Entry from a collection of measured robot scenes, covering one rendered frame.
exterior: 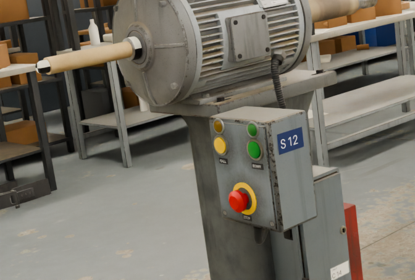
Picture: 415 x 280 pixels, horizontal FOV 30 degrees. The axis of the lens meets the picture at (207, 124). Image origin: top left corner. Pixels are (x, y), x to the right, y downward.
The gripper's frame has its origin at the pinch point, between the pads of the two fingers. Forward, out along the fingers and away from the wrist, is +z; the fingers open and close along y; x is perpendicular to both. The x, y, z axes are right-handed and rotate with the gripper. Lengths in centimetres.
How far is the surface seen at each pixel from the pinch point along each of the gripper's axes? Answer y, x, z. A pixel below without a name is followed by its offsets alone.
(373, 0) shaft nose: 11, 21, 99
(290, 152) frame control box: 40, -3, 31
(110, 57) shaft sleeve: 9.9, 20.4, 18.7
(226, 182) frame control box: 27.0, -6.9, 25.9
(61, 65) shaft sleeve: 10.1, 20.9, 8.0
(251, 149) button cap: 36.5, -1.2, 25.3
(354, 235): 11, -33, 73
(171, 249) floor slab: -194, -73, 155
